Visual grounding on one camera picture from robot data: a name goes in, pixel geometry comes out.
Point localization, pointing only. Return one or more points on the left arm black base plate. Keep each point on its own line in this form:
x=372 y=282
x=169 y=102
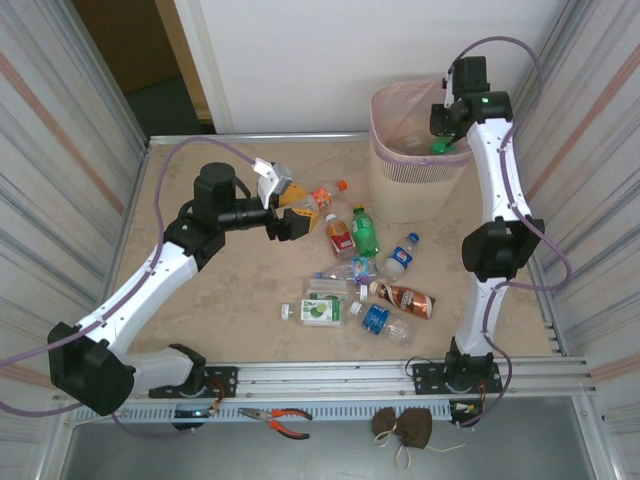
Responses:
x=225 y=380

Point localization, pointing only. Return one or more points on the clear bottle blue label white cap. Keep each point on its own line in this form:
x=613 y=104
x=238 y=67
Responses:
x=376 y=317

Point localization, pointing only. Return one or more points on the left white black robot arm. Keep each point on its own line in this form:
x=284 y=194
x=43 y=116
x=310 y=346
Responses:
x=150 y=280

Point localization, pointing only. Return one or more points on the black base electronics box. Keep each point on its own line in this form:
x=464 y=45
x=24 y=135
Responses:
x=462 y=407
x=192 y=414

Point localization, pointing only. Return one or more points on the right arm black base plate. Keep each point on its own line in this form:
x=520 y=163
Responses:
x=425 y=375

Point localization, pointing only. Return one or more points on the brown shiny bottle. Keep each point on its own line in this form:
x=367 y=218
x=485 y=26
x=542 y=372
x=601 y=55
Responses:
x=407 y=300

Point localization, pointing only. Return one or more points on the red label bottle white cap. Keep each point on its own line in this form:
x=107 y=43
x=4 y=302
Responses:
x=342 y=244

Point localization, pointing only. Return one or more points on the mesh bin with pink liner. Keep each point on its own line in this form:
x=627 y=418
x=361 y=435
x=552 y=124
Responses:
x=400 y=115

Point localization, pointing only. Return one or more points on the long aluminium mounting rail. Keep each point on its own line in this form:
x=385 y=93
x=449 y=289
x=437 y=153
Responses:
x=325 y=375

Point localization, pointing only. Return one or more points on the clear bottle purple label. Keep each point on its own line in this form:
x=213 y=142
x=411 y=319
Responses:
x=362 y=267

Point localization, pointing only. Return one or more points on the green bottle yellow cap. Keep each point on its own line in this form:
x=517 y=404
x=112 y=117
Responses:
x=365 y=235

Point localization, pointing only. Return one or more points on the white door frame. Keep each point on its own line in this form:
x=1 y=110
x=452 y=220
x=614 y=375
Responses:
x=200 y=75

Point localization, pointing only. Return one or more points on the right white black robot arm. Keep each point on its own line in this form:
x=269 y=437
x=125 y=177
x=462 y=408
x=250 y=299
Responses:
x=492 y=175

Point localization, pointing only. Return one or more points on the clear bottle orange cap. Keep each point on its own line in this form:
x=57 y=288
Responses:
x=322 y=197

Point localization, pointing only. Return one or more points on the lime label clear bottle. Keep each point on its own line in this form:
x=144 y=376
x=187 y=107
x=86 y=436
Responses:
x=325 y=289
x=317 y=310

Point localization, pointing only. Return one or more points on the aluminium table edge rail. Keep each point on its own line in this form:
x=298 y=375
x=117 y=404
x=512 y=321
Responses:
x=300 y=136
x=557 y=345

